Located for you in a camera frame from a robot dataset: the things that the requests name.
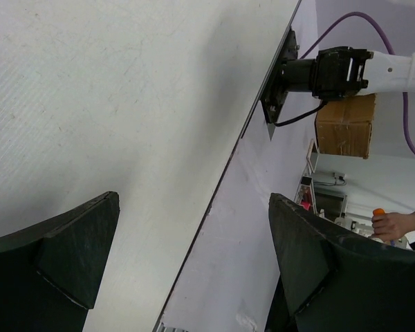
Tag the brown cardboard box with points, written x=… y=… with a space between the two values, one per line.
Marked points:
x=344 y=128

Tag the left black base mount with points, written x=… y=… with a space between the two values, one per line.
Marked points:
x=274 y=95

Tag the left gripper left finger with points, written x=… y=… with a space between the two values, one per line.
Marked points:
x=50 y=272

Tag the orange capped highlighter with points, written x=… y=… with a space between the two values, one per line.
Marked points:
x=379 y=212

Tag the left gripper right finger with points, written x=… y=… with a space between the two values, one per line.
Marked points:
x=337 y=280

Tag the person's hand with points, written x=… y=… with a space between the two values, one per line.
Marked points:
x=392 y=226

